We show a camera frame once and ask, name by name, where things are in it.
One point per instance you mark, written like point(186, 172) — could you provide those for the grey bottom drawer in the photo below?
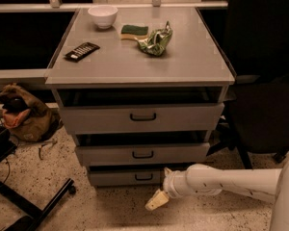
point(109, 176)

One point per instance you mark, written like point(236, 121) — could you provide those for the black office chair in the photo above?
point(256, 42)

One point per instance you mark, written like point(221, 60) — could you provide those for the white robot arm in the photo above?
point(269, 185)

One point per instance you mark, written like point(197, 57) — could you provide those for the grey drawer cabinet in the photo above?
point(190, 60)

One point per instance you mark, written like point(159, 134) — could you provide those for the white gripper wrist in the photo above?
point(172, 185)

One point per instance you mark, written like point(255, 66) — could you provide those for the grey drawer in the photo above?
point(141, 149)
point(135, 110)
point(109, 176)

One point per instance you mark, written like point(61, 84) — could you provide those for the crumpled green chip bag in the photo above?
point(157, 41)

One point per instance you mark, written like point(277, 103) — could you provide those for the grey top drawer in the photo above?
point(135, 110)

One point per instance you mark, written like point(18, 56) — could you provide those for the grey middle drawer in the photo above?
point(141, 149)

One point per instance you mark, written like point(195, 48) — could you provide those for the green yellow sponge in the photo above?
point(134, 32)

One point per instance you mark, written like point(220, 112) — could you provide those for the white bowl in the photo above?
point(103, 16)

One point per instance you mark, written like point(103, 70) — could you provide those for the black remote control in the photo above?
point(81, 52)

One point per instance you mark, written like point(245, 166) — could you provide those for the brown bag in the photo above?
point(26, 116)

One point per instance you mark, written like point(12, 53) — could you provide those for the glasses on floor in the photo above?
point(45, 144)

